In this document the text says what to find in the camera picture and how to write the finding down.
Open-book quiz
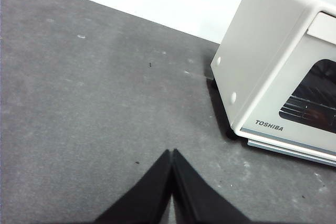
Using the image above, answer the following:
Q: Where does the white Toshiba toaster oven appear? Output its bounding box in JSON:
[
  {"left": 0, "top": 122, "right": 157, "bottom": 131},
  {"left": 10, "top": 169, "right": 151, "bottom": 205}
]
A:
[{"left": 210, "top": 0, "right": 336, "bottom": 167}]

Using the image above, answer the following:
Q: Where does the glass oven door with handle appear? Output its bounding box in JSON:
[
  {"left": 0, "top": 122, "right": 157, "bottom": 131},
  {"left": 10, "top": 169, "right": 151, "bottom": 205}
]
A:
[{"left": 240, "top": 10, "right": 336, "bottom": 154}]

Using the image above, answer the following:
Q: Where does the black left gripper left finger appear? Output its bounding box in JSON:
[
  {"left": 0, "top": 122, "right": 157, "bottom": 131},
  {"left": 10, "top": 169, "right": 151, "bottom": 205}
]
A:
[{"left": 94, "top": 150, "right": 173, "bottom": 224}]

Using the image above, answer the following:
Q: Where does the metal wire oven rack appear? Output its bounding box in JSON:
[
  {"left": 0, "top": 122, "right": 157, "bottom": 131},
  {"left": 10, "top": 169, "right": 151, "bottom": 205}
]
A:
[{"left": 279, "top": 95, "right": 336, "bottom": 127}]

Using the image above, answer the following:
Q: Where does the metal oven crumb tray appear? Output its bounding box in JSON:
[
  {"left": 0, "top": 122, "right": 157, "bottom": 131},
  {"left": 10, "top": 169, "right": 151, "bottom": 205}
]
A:
[{"left": 247, "top": 139, "right": 336, "bottom": 167}]

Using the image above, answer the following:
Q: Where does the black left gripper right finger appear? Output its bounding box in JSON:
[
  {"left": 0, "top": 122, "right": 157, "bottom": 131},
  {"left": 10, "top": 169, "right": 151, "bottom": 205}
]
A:
[{"left": 171, "top": 148, "right": 253, "bottom": 224}]

